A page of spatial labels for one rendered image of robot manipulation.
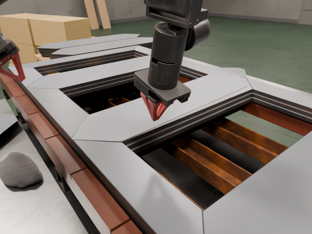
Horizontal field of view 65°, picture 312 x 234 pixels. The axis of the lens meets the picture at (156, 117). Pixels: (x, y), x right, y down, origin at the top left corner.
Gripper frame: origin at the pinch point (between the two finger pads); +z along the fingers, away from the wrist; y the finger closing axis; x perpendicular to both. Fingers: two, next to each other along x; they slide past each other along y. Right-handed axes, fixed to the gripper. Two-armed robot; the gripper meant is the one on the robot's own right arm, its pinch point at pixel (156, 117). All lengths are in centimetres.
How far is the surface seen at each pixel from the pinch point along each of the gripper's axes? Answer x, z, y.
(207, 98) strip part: -31.9, 12.8, 9.2
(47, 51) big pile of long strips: -14, 44, 118
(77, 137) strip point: 12.3, 12.2, 13.8
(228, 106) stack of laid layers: -36.8, 14.2, 3.4
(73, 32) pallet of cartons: -85, 97, 250
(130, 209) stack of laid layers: 13.9, 6.8, -11.7
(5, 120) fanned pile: 23, 38, 59
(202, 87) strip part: -37.6, 14.9, 16.3
